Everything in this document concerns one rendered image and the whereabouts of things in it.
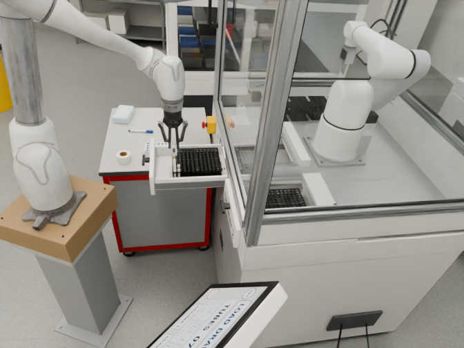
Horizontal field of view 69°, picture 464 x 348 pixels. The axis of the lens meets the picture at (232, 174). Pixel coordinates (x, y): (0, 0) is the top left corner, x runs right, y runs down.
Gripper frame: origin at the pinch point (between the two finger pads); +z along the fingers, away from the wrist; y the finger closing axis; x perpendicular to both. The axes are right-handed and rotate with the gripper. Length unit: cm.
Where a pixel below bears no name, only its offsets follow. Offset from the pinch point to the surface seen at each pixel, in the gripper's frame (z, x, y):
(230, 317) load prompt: -19, -90, 11
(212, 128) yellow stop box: 8.8, 28.5, 21.0
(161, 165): 12.6, 3.3, -5.9
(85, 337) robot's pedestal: 95, -37, -49
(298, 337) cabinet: 82, -56, 60
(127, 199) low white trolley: 41.2, 10.2, -25.5
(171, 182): 8.8, -13.5, -1.5
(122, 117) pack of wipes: 16, 53, -29
